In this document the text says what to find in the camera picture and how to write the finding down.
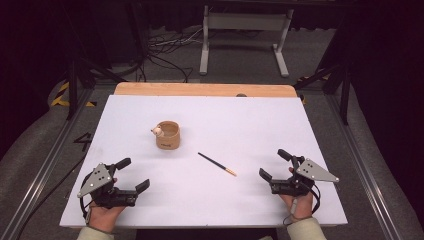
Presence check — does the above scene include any person's left hand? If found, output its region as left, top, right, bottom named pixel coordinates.
left=88, top=203, right=127, bottom=234

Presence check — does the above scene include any round bamboo cup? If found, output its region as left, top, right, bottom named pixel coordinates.
left=154, top=120, right=182, bottom=151

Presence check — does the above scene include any thin black floor cable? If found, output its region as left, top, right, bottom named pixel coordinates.
left=14, top=154, right=88, bottom=240

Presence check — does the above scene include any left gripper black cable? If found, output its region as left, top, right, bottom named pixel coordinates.
left=78, top=173, right=98, bottom=225

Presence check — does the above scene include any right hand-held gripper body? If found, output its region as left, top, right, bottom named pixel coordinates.
left=270, top=155, right=341, bottom=197

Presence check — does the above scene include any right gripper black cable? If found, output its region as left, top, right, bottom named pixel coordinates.
left=282, top=183, right=322, bottom=226

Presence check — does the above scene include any black brush with wooden tip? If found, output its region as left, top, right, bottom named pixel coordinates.
left=197, top=151, right=238, bottom=178

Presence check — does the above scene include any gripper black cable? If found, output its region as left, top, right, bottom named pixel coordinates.
left=282, top=183, right=322, bottom=226
left=78, top=173, right=98, bottom=225

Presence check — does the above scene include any black tripod stand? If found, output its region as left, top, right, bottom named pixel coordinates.
left=65, top=54, right=128, bottom=122
left=293, top=62, right=352, bottom=127

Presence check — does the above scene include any person's right hand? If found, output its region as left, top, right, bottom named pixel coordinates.
left=279, top=192, right=315, bottom=223

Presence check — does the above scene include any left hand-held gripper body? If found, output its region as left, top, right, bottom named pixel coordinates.
left=77, top=162, right=139, bottom=210

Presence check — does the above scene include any bundle of floor cables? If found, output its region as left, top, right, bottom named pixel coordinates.
left=142, top=27, right=205, bottom=84

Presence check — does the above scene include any aluminium floor rail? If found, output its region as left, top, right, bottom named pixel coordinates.
left=0, top=87, right=97, bottom=240
left=323, top=94, right=398, bottom=240

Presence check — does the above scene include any white metal desk frame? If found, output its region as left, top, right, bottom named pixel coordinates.
left=198, top=4, right=295, bottom=79

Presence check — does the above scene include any white table cover sheet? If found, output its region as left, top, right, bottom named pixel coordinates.
left=58, top=94, right=349, bottom=230

